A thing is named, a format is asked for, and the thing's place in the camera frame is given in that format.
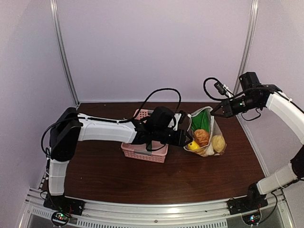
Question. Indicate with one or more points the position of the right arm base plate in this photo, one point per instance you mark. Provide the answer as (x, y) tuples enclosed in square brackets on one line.
[(244, 204)]

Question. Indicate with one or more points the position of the clear zip top bag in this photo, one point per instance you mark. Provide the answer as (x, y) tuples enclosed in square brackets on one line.
[(214, 130)]

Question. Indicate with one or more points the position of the right circuit board with LEDs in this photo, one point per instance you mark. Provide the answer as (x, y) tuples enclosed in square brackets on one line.
[(251, 219)]

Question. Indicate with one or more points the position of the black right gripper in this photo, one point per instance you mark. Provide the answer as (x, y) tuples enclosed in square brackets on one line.
[(228, 109)]

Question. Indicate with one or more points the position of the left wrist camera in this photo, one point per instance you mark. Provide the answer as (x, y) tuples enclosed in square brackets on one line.
[(178, 119)]

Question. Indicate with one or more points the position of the yellow lemon toy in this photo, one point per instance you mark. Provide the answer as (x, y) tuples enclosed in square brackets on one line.
[(193, 146)]

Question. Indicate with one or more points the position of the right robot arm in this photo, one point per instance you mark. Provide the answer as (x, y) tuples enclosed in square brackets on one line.
[(258, 96)]

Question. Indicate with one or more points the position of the pink perforated plastic basket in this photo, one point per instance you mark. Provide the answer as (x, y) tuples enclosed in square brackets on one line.
[(139, 152)]

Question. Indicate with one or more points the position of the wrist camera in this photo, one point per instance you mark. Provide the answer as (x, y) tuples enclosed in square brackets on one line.
[(178, 119), (223, 89)]

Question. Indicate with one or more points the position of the right aluminium corner post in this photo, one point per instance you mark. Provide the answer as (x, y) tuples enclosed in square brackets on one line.
[(252, 23)]

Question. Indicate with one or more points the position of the pale yellow wrinkled fruit toy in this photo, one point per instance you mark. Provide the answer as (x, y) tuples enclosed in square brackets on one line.
[(218, 143)]

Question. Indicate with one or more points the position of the circuit board with leds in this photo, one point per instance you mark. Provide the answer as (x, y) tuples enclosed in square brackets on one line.
[(60, 219), (251, 219)]

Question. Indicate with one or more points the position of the brown potato toy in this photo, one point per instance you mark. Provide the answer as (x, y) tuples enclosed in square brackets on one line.
[(201, 137)]

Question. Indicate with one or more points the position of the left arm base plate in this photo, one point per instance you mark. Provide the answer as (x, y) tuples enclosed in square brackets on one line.
[(64, 204)]

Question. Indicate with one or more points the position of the front aluminium frame rail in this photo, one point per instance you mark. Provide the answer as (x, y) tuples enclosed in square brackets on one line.
[(209, 214)]

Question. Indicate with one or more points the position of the aluminium corner post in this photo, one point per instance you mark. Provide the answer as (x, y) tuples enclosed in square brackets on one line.
[(62, 51), (252, 23)]

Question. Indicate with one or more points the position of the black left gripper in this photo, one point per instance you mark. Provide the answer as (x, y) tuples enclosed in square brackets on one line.
[(179, 140)]

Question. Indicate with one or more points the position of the dark green cucumber toy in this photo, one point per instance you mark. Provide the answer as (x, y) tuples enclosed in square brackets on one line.
[(149, 147)]

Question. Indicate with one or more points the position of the left aluminium corner post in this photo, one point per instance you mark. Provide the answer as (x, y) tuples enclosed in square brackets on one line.
[(62, 51)]

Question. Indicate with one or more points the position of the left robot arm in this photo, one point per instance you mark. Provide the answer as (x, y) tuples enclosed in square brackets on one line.
[(161, 125)]

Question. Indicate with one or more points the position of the left circuit board with LEDs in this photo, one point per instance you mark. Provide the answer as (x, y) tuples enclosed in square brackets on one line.
[(60, 219)]

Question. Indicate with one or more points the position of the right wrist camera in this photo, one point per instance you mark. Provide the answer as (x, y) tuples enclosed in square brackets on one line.
[(223, 89)]

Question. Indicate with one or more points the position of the green bok choy toy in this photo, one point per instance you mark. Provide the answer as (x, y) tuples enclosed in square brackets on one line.
[(200, 119)]

